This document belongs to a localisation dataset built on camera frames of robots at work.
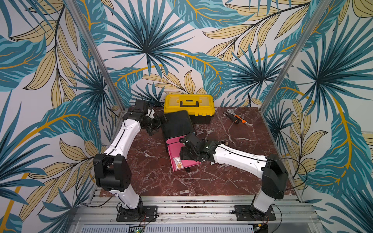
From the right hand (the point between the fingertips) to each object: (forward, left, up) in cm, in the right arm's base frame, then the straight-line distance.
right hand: (182, 154), depth 81 cm
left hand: (+14, +10, +8) cm, 19 cm away
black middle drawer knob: (-6, -3, -8) cm, 10 cm away
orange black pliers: (+39, -39, -12) cm, 57 cm away
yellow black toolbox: (+33, -13, +3) cm, 36 cm away
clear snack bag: (-2, +3, -7) cm, 8 cm away
